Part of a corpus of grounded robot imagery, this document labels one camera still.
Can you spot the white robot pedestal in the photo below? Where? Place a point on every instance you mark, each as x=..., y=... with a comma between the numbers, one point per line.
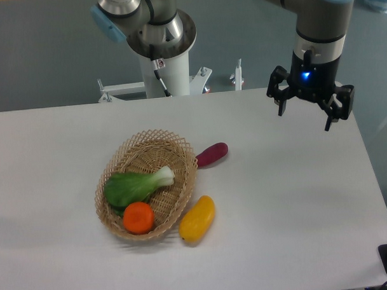
x=168, y=77

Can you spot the purple sweet potato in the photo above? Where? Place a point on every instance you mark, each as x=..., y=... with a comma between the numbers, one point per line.
x=212, y=154

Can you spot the yellow mango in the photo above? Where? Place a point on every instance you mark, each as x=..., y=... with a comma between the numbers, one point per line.
x=196, y=222

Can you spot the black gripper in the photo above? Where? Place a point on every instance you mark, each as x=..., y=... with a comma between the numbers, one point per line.
x=313, y=83

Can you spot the woven wicker basket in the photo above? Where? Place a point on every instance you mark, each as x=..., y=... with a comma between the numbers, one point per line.
x=157, y=167

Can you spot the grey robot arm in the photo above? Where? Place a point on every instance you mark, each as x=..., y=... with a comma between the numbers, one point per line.
x=162, y=35

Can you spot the green bok choy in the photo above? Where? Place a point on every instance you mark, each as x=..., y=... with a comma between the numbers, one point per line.
x=122, y=189

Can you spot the orange fruit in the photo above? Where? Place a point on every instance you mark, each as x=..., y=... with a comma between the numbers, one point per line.
x=138, y=218

